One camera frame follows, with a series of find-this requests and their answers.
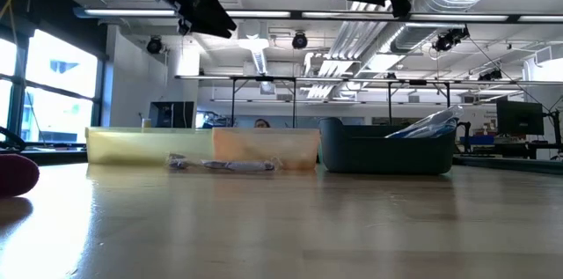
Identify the black beam with light strips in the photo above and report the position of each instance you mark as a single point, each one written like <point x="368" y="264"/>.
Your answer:
<point x="272" y="14"/>

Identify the grey round ventilation duct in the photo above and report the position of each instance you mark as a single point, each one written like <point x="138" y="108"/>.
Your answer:
<point x="413" y="34"/>

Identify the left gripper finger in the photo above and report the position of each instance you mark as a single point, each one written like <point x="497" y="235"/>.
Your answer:
<point x="211" y="26"/>
<point x="215" y="10"/>

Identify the orange plastic bin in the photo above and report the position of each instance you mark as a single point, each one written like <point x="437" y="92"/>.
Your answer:
<point x="264" y="144"/>

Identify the silver ventilation duct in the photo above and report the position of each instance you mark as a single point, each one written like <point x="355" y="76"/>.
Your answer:
<point x="347" y="41"/>

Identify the dark green plastic basket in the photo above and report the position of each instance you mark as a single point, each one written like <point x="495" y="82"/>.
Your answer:
<point x="387" y="151"/>

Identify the large black framed window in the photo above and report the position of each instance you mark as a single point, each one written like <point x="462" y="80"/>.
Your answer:
<point x="57" y="65"/>

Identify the yellow plastic bin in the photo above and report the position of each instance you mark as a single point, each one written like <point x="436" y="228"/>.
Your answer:
<point x="145" y="147"/>

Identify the blue box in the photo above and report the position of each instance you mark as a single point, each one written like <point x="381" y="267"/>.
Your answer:
<point x="477" y="140"/>

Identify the magenta cloth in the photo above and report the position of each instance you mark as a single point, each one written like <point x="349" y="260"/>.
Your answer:
<point x="17" y="175"/>

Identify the purple toothbrush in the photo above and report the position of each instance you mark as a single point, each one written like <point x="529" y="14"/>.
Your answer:
<point x="239" y="165"/>

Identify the black computer monitor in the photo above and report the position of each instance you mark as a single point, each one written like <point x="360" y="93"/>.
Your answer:
<point x="519" y="117"/>
<point x="171" y="115"/>

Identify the yellow cup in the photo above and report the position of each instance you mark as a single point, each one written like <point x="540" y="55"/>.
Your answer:
<point x="146" y="123"/>

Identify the black desk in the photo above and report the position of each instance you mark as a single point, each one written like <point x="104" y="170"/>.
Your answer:
<point x="528" y="149"/>

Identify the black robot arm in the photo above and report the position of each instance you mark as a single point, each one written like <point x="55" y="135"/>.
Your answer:
<point x="220" y="119"/>

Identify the person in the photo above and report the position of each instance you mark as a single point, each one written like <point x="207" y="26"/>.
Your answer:
<point x="262" y="123"/>

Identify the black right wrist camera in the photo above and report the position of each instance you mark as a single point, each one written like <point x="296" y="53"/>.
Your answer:
<point x="401" y="6"/>

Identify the teal plastic bin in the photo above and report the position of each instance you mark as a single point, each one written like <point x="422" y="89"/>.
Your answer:
<point x="319" y="151"/>

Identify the blue toothbrush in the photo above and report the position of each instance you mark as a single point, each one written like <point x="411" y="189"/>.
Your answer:
<point x="429" y="127"/>

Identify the black metal gantry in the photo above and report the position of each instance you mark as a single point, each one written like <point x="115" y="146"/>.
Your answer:
<point x="264" y="78"/>
<point x="389" y="103"/>

